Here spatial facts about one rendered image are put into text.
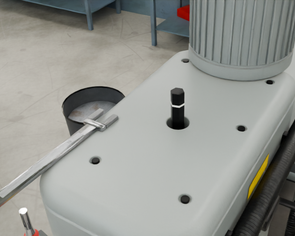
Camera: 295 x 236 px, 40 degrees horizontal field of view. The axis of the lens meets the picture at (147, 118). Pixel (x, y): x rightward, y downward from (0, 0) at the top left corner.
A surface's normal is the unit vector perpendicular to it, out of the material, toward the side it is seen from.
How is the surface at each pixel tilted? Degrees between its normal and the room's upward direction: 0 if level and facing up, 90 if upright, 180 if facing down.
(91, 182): 0
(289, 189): 90
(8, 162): 0
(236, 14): 90
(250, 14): 90
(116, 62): 0
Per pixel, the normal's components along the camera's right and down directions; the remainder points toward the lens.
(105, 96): -0.23, 0.54
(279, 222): -0.54, 0.52
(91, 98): 0.22, 0.52
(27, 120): -0.04, -0.80
